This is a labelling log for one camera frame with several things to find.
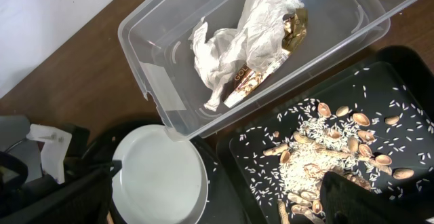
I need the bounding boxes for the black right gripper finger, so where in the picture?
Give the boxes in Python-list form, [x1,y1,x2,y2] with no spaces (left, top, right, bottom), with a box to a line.
[320,172,433,224]

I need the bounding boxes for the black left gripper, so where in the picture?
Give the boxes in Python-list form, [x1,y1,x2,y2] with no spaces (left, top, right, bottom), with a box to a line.
[1,152,122,223]

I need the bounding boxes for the food scraps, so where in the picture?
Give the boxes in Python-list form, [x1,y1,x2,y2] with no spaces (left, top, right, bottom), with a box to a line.
[239,67,434,224]

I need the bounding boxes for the grey round plate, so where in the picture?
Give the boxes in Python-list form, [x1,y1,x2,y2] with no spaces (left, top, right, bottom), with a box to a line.
[112,125,208,224]

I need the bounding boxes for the white paper napkin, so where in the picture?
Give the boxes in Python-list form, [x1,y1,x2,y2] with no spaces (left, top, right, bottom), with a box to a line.
[189,0,304,111]

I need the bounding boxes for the black rectangular tray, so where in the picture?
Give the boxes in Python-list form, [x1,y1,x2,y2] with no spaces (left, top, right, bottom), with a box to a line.
[217,46,433,223]

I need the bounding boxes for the round black tray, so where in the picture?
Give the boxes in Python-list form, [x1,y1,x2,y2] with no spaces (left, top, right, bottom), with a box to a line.
[83,120,250,223]

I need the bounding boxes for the gold foil wrapper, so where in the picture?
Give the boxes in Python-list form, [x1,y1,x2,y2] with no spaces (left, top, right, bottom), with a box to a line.
[222,8,308,108]

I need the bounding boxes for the clear plastic bin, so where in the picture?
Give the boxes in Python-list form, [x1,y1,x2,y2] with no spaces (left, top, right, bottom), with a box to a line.
[118,0,417,138]

